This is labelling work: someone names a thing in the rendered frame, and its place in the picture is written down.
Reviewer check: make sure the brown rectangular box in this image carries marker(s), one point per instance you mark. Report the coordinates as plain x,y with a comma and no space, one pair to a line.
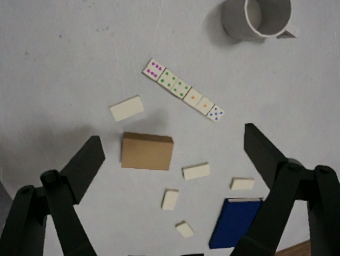
147,151

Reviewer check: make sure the white domino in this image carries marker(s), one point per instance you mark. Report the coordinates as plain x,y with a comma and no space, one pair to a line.
160,74
184,228
196,170
210,109
242,183
170,199
186,93
127,108

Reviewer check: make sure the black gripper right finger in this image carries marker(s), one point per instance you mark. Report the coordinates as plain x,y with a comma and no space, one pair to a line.
292,181

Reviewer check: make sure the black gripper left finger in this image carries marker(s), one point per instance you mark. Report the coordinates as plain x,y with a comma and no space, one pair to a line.
23,235

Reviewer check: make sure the grey mug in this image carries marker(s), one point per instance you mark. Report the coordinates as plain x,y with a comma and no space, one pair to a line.
269,17

